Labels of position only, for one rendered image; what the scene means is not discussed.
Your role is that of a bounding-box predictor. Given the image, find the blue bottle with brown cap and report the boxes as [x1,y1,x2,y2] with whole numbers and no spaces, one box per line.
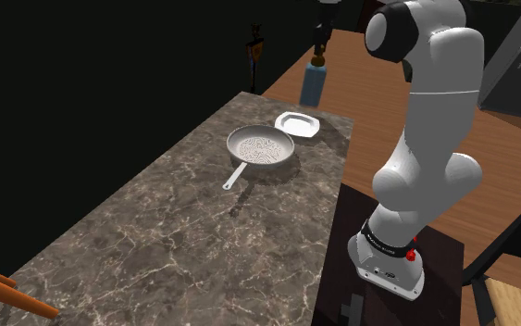
[299,53,329,108]

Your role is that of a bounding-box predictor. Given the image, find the dark slender floor ornament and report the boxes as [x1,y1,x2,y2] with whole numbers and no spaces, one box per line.
[245,23,266,94]

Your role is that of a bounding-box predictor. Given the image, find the white square plate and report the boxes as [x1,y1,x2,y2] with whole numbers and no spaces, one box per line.
[273,110,322,139]

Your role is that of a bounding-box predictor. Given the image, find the silver frying pan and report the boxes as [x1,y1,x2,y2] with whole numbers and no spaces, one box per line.
[221,124,297,191]

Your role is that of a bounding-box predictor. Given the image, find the dark grey cabinet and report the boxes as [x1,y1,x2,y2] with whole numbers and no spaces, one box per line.
[477,0,521,124]

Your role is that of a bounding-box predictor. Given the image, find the dark robot stand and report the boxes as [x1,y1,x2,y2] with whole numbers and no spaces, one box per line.
[311,182,465,326]

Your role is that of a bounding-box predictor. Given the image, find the black chair with wooden seat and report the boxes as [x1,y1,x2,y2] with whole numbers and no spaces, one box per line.
[461,195,521,326]

